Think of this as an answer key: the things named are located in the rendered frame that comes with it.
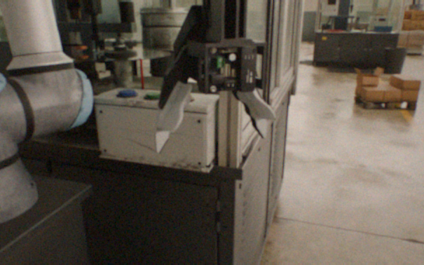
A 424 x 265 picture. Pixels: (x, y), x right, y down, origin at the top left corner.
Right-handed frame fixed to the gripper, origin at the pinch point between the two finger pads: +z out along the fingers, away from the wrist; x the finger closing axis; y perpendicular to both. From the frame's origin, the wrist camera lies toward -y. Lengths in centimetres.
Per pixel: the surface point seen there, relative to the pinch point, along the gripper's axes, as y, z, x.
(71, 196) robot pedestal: -23.0, 16.3, -19.7
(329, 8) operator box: -556, -27, 470
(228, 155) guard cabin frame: -25.3, 14.0, 14.0
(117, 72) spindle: -77, 2, -4
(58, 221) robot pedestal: -20.8, 19.9, -22.4
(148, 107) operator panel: -31.6, 2.6, -2.4
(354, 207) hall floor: -92, 91, 126
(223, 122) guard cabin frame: -25.4, 5.8, 12.6
